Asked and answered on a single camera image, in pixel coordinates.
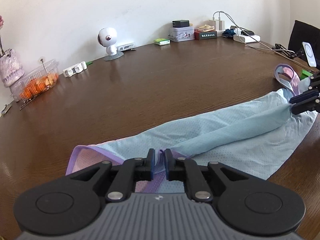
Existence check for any pink and blue garment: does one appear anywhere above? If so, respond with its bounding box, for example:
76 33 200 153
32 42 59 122
66 64 317 193

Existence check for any green small object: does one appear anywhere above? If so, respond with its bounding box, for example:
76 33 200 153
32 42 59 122
300 69 313 80

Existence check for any white phone on stand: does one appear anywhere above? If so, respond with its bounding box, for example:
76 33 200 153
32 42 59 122
302 42 317 67

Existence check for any white power strip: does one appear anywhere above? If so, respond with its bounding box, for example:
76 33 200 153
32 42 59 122
233 34 261 43

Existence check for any snack packet on box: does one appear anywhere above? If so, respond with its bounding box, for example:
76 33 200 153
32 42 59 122
196 24 215 33

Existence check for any white plastic clip holder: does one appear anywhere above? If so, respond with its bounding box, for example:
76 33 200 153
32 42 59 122
63 61 87 77

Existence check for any red green labelled box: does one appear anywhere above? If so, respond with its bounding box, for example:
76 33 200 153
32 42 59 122
194 30 217 40

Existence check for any white small box device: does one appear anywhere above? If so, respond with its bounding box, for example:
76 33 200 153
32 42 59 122
117 42 136 52

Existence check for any green tissue pack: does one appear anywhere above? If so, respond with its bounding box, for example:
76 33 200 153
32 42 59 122
153 38 170 46

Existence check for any grey metal tin box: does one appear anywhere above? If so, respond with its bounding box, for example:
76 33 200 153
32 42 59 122
168 26 195 42

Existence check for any black charger on tin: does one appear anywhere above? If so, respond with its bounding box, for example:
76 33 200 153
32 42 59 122
172 20 190 28

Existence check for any clear plastic fruit box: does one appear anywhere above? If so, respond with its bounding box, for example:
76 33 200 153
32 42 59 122
10 60 59 103

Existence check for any metal clip on table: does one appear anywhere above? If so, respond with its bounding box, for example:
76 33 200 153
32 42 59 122
0 104 12 117

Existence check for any lilac wrapped flower vase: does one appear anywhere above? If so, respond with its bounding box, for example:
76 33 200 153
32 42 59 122
1 49 24 87

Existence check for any white charging cable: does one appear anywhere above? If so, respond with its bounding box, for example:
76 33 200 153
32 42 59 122
213 10 297 55

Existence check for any blue lanyard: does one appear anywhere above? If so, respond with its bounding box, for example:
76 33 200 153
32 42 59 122
222 28 236 40

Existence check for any white wall charger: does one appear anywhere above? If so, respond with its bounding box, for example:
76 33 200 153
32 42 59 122
208 19 225 37

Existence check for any white round camera robot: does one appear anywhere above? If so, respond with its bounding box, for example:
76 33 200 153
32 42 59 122
97 27 124 61

